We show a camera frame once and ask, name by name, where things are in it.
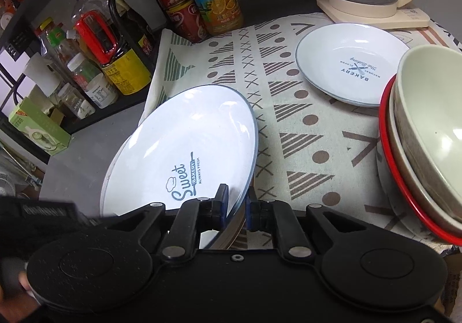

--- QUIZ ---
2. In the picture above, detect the dark sauce bottle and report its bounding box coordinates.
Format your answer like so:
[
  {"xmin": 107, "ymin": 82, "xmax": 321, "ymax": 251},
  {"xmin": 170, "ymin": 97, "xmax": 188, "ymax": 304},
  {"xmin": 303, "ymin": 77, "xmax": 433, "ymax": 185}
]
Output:
[{"xmin": 112, "ymin": 0, "xmax": 155, "ymax": 58}]

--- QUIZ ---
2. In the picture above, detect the red and black bowl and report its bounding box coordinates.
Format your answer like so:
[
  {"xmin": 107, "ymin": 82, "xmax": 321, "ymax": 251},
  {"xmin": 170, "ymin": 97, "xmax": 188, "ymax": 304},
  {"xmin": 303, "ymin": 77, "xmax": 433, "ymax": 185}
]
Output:
[{"xmin": 377, "ymin": 75, "xmax": 462, "ymax": 247}]

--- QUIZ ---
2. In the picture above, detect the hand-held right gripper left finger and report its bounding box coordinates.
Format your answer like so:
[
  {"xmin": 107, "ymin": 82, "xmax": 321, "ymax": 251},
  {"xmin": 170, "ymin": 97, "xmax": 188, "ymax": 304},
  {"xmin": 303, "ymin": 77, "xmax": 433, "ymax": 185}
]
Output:
[{"xmin": 108, "ymin": 185, "xmax": 229, "ymax": 260}]

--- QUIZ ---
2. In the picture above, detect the oil bottle red handle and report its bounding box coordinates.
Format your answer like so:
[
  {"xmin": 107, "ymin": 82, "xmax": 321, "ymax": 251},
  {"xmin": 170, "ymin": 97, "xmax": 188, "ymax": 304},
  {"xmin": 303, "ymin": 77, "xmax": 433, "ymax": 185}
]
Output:
[{"xmin": 69, "ymin": 0, "xmax": 152, "ymax": 96}]

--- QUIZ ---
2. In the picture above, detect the sauce bottle yellow cap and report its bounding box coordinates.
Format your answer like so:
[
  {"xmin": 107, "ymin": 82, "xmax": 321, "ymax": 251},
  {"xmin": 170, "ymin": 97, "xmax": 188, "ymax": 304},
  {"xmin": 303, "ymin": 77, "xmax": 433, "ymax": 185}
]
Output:
[{"xmin": 36, "ymin": 18, "xmax": 78, "ymax": 67}]

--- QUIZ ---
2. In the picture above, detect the patterned fringed table mat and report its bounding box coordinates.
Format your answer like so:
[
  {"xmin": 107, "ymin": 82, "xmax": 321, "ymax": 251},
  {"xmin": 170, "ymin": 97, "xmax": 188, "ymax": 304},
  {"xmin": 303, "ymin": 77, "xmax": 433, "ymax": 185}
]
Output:
[{"xmin": 144, "ymin": 12, "xmax": 462, "ymax": 248}]

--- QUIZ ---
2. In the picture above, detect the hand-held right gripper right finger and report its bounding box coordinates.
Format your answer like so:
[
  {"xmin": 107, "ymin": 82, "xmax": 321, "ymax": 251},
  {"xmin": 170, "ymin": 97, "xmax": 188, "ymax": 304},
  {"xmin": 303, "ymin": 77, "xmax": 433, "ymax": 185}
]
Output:
[{"xmin": 245, "ymin": 188, "xmax": 362, "ymax": 259}]

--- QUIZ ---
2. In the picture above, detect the white plastic jar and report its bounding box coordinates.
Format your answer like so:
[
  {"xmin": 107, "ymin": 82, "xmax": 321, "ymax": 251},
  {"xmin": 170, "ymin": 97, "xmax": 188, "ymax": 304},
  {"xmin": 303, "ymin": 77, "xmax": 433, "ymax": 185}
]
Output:
[{"xmin": 84, "ymin": 75, "xmax": 119, "ymax": 109}]

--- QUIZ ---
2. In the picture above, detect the white plate script print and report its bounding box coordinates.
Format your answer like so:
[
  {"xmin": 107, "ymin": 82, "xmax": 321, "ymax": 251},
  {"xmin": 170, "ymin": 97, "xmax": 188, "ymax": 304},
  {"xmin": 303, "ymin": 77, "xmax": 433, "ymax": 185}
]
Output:
[{"xmin": 99, "ymin": 85, "xmax": 259, "ymax": 249}]

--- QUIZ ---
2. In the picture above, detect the clear glass jar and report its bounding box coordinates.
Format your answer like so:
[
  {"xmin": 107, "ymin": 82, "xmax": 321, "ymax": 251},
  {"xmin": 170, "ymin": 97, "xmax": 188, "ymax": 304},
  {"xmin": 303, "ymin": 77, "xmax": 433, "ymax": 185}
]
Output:
[{"xmin": 57, "ymin": 84, "xmax": 96, "ymax": 119}]

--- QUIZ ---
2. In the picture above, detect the plain pale green bowl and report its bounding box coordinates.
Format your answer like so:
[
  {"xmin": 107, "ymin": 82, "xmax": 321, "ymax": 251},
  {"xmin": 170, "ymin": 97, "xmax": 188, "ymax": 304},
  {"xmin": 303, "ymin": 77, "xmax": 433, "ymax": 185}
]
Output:
[{"xmin": 387, "ymin": 92, "xmax": 462, "ymax": 237}]

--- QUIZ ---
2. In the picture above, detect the small spice jar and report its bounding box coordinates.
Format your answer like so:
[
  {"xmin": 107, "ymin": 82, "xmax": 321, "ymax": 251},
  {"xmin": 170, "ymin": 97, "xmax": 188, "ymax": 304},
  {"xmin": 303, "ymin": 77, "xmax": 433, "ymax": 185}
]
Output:
[{"xmin": 67, "ymin": 53, "xmax": 103, "ymax": 92}]

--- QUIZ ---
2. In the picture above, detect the white-capped clear bottle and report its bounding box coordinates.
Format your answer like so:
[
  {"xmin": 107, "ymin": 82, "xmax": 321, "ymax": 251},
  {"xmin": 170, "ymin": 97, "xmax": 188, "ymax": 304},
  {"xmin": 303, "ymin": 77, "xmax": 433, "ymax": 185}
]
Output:
[{"xmin": 22, "ymin": 54, "xmax": 62, "ymax": 100}]

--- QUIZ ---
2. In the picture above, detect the person's left hand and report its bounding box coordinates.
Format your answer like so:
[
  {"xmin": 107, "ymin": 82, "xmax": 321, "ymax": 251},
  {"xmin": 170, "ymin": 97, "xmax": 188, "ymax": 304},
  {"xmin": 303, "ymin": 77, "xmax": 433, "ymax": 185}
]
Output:
[{"xmin": 0, "ymin": 272, "xmax": 40, "ymax": 309}]

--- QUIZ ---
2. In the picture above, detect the black metal kitchen rack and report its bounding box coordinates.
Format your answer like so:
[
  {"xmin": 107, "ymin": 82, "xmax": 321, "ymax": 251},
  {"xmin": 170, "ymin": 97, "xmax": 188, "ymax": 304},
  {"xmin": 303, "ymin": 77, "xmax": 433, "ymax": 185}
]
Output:
[{"xmin": 0, "ymin": 0, "xmax": 181, "ymax": 136}]

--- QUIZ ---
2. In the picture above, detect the pale green leaf-pattern bowl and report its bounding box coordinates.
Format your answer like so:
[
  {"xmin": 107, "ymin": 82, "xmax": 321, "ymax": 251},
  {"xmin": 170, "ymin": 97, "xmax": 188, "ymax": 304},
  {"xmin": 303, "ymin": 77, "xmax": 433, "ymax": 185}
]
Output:
[{"xmin": 394, "ymin": 45, "xmax": 462, "ymax": 210}]

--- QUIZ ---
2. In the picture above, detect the white plate crossed print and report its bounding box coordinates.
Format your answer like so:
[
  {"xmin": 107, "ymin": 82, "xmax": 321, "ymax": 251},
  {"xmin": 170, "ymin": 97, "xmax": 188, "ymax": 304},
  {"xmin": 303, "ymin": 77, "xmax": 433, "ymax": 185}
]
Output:
[{"xmin": 295, "ymin": 23, "xmax": 412, "ymax": 107}]

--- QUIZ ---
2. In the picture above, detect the large white plate brown rim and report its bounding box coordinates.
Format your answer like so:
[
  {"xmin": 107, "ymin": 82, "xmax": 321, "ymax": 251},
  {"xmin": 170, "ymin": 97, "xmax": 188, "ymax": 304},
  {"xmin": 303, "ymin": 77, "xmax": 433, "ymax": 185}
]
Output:
[{"xmin": 98, "ymin": 160, "xmax": 255, "ymax": 250}]

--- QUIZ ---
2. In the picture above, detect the cream kettle base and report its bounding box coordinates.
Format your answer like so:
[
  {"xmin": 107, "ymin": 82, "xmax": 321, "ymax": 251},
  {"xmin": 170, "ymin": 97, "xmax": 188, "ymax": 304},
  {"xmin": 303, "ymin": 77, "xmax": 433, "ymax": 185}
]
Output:
[{"xmin": 316, "ymin": 0, "xmax": 431, "ymax": 30}]

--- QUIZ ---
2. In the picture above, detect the green cardboard box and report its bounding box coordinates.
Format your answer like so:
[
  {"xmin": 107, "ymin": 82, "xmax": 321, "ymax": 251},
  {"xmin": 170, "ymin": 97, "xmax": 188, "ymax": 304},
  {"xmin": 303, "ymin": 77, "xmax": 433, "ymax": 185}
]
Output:
[{"xmin": 8, "ymin": 97, "xmax": 72, "ymax": 156}]

